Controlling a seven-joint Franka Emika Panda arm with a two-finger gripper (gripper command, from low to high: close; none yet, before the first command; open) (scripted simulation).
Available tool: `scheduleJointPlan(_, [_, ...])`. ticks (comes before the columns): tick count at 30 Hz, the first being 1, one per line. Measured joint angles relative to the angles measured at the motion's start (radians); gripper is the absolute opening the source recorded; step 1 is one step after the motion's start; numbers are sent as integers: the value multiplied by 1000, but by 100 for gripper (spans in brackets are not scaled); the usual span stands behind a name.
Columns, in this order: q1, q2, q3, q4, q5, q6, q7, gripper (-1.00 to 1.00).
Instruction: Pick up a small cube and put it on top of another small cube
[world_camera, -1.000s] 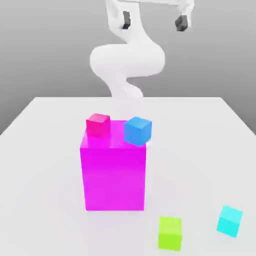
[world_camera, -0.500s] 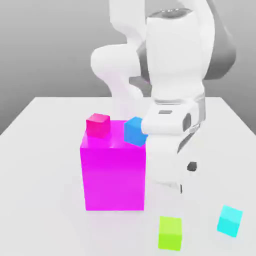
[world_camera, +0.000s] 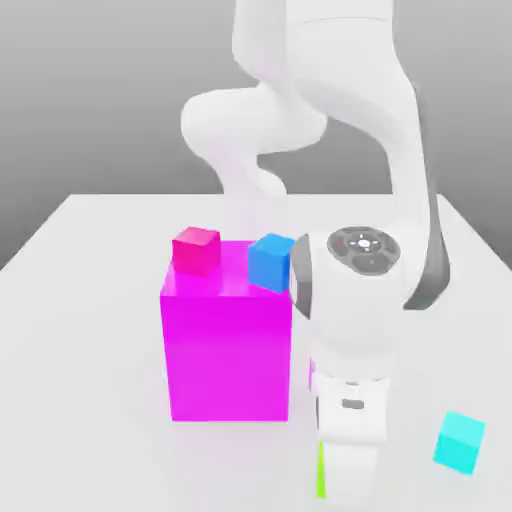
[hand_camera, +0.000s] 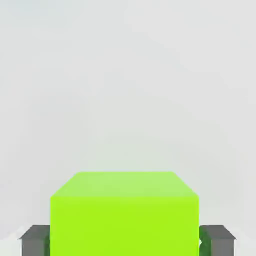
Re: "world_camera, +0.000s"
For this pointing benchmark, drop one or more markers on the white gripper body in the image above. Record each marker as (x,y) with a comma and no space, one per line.
(352,468)

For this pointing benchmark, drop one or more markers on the small green cube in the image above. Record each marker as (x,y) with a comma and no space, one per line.
(320,476)

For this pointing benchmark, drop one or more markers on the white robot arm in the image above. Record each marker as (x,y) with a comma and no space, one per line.
(352,120)

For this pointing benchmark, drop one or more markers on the small cyan cube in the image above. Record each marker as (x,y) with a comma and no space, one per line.
(460,442)

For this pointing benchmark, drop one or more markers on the small blue cube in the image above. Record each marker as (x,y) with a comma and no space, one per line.
(270,262)

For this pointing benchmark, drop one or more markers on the small red cube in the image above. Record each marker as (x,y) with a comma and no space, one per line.
(196,252)

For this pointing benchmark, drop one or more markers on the large magenta box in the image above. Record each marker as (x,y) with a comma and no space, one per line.
(226,352)

